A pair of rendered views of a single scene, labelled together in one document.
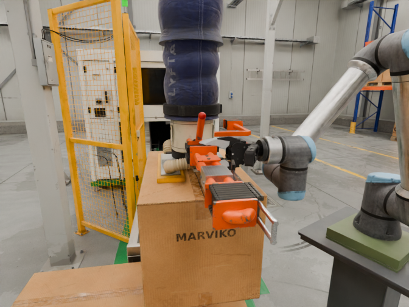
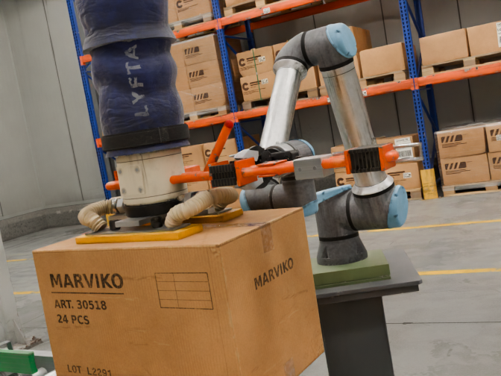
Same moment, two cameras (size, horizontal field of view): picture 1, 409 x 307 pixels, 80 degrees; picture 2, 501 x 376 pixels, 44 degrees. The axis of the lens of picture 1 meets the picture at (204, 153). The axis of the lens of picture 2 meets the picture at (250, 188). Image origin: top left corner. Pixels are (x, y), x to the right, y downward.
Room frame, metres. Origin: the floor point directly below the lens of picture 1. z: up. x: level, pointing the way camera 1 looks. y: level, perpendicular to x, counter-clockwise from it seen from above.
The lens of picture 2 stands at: (-0.28, 1.11, 1.34)
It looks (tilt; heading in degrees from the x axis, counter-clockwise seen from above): 5 degrees down; 312
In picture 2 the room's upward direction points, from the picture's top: 10 degrees counter-clockwise
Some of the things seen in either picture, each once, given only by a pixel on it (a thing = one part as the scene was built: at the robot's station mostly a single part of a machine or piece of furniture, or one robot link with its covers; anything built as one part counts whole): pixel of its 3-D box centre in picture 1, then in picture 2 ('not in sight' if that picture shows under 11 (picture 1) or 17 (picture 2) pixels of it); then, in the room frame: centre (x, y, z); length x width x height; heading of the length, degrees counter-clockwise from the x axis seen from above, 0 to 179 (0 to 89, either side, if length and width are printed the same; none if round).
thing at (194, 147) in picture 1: (201, 152); (232, 172); (0.75, 0.01, 1.24); 0.10 x 0.08 x 0.06; 100
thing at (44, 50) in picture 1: (47, 63); not in sight; (1.83, 1.10, 1.62); 0.20 x 0.05 x 0.30; 9
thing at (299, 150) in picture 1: (293, 150); (292, 157); (0.80, -0.30, 1.24); 0.12 x 0.09 x 0.10; 100
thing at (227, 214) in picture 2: not in sight; (181, 212); (1.01, -0.04, 1.15); 0.34 x 0.10 x 0.05; 10
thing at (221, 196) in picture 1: (229, 203); (370, 158); (0.40, -0.04, 1.24); 0.08 x 0.07 x 0.05; 10
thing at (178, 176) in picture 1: (169, 162); (136, 228); (0.98, 0.15, 1.15); 0.34 x 0.10 x 0.05; 10
